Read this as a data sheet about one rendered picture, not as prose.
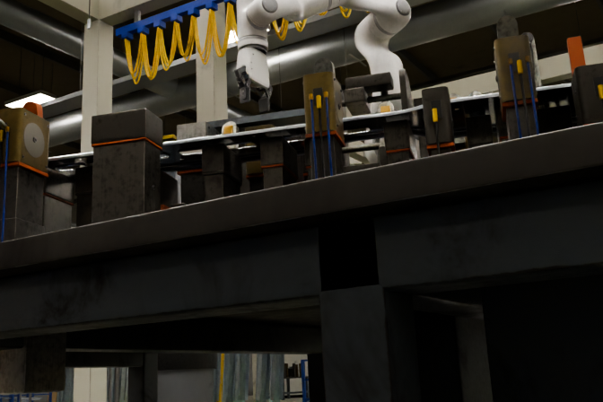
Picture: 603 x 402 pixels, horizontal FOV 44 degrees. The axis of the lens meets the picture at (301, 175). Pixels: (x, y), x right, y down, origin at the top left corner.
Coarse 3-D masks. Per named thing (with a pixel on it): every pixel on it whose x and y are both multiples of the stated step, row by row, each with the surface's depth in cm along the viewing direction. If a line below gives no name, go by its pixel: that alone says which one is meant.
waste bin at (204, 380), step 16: (160, 368) 423; (176, 368) 423; (192, 368) 427; (208, 368) 435; (160, 384) 423; (176, 384) 423; (192, 384) 426; (208, 384) 436; (160, 400) 421; (176, 400) 421; (192, 400) 424; (208, 400) 434
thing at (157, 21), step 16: (208, 0) 533; (224, 0) 523; (160, 16) 554; (176, 16) 544; (192, 16) 537; (208, 16) 529; (128, 32) 569; (144, 32) 562; (160, 32) 554; (176, 32) 542; (192, 32) 537; (128, 48) 568; (144, 48) 558; (160, 48) 547; (192, 48) 537; (224, 48) 518; (128, 64) 561; (144, 64) 552
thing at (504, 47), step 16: (496, 48) 129; (512, 48) 128; (528, 48) 127; (496, 64) 129; (512, 64) 127; (528, 64) 126; (496, 80) 131; (512, 80) 126; (528, 80) 126; (512, 96) 126; (528, 96) 125; (512, 112) 126; (528, 112) 125; (512, 128) 125; (528, 128) 123
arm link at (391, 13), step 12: (336, 0) 224; (348, 0) 227; (360, 0) 226; (372, 0) 225; (384, 0) 224; (396, 0) 223; (372, 12) 225; (384, 12) 223; (396, 12) 222; (408, 12) 224; (384, 24) 226; (396, 24) 224
